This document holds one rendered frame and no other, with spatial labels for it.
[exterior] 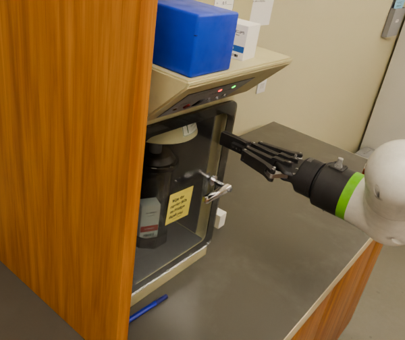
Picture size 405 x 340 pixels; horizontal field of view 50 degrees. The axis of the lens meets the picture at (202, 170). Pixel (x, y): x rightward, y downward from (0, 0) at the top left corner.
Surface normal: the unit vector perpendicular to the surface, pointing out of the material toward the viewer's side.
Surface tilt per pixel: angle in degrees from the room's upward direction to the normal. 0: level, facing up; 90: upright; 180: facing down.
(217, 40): 90
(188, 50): 90
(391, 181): 86
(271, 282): 0
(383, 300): 0
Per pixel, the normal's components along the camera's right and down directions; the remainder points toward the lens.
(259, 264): 0.15, -0.87
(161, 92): -0.62, 0.29
